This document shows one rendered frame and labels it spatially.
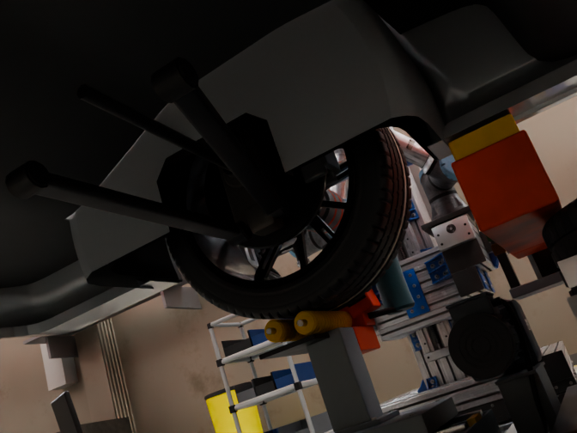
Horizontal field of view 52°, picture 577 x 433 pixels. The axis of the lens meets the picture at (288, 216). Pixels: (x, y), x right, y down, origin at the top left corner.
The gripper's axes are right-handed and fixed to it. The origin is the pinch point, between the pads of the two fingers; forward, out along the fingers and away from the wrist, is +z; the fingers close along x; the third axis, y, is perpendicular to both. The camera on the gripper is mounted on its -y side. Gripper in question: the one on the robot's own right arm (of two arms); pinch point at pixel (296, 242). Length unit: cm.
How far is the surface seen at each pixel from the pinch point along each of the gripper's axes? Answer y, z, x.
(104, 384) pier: 32, -363, 282
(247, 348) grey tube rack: -7, -115, 146
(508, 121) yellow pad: -12, 77, -56
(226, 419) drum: -39, -211, 245
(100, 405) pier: 15, -374, 281
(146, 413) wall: -7, -343, 308
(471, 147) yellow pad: -13, 68, -56
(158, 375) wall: 24, -318, 309
